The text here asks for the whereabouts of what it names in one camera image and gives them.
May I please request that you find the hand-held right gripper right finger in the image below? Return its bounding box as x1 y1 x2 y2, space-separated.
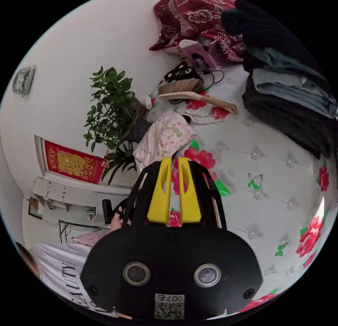
178 157 202 225

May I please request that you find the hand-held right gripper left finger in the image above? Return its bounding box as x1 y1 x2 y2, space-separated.
147 157 173 224

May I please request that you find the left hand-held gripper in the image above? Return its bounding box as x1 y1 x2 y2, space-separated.
114 196 136 227

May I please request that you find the pink floral long skirt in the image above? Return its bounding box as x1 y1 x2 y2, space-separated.
133 111 198 173

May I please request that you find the red floral pillow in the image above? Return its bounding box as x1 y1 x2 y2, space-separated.
149 0 245 63

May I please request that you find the person's left hand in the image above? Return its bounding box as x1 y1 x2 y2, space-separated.
109 213 132 232

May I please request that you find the white cupboard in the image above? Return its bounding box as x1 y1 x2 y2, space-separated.
22 176 133 243

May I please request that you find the person's body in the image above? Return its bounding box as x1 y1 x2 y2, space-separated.
15 228 132 320

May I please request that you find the green potted plant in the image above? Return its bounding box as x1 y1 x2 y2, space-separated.
83 66 151 186

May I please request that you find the beige bed brush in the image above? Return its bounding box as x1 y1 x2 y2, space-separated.
157 78 238 114

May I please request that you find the black dotted box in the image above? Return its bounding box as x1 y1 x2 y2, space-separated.
163 61 204 83

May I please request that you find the pile of clothes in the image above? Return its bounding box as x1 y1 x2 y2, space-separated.
221 0 338 159

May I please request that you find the pink printed box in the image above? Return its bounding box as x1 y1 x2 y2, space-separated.
164 39 225 70

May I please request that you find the red and gold wall hanging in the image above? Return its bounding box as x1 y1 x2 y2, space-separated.
43 139 107 185

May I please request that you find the white drawstring cord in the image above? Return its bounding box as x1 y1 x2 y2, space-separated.
184 110 225 126

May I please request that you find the black cable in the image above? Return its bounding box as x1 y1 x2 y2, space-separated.
169 68 225 105

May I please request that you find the framed wall plaque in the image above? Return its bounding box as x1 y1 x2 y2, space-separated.
12 66 36 98

